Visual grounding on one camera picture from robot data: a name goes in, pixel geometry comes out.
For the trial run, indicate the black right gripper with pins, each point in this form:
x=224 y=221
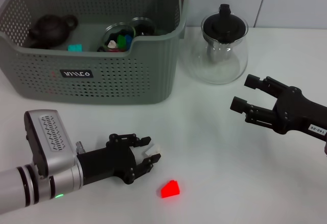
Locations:
x=296 y=111

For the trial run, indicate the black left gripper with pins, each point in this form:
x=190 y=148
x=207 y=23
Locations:
x=107 y=162

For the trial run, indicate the white studded brick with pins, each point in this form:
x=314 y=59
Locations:
x=153 y=149
x=111 y=44

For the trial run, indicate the bright red sloped brick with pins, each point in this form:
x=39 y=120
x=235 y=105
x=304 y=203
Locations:
x=170 y=188

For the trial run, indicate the glass teacup black sleeve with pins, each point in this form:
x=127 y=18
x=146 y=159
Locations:
x=108 y=34
x=145 y=26
x=101 y=49

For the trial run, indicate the blue square plate brick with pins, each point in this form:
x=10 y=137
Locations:
x=129 y=40

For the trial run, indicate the green thick brick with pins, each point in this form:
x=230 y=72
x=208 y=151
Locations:
x=121 y=40

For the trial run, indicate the teal square plate brick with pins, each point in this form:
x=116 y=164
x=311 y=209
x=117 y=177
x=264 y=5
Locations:
x=74 y=48

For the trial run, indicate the grey perforated storage bin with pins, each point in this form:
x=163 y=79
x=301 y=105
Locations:
x=115 y=86

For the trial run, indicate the glass teapot black lid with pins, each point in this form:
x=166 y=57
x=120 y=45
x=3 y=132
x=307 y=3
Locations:
x=224 y=25

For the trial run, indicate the dark clay teapot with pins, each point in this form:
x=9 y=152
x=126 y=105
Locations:
x=51 y=30

